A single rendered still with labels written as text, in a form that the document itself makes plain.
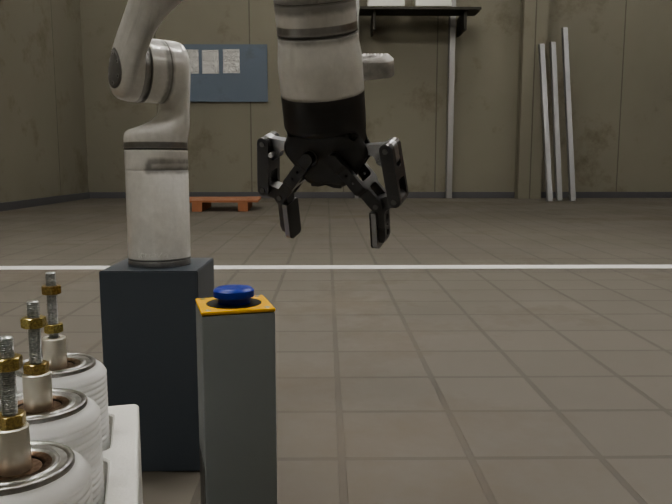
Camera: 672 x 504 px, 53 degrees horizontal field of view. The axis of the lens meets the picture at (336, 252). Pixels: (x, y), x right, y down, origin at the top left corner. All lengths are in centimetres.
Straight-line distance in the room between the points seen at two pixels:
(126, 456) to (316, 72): 39
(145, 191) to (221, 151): 803
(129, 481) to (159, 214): 47
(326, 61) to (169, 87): 48
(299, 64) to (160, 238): 49
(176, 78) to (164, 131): 8
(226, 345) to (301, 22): 30
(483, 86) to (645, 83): 210
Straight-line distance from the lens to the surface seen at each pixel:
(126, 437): 73
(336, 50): 59
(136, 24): 98
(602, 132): 963
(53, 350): 72
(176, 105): 103
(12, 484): 49
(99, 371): 72
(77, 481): 49
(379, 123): 897
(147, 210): 101
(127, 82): 101
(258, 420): 68
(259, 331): 65
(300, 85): 59
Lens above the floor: 45
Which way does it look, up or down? 7 degrees down
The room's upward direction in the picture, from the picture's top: straight up
